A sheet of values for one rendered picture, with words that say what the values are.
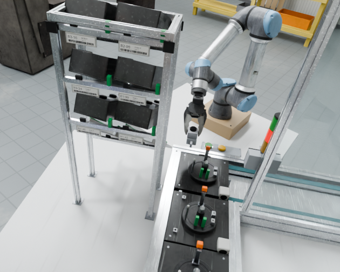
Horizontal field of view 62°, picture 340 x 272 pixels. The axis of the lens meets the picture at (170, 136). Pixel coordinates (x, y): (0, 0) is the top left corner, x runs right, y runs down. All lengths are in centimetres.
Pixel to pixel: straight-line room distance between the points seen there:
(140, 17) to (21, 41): 325
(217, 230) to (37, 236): 70
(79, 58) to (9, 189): 185
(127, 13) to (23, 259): 92
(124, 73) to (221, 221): 68
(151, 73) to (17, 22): 315
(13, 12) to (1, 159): 177
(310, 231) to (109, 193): 89
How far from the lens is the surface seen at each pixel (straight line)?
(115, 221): 127
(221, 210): 123
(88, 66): 96
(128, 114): 101
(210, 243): 113
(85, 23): 84
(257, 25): 154
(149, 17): 85
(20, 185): 268
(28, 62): 413
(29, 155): 292
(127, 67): 93
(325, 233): 142
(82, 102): 106
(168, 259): 107
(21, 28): 397
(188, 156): 141
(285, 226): 136
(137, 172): 145
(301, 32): 667
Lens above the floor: 191
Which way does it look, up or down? 38 degrees down
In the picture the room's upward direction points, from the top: 8 degrees clockwise
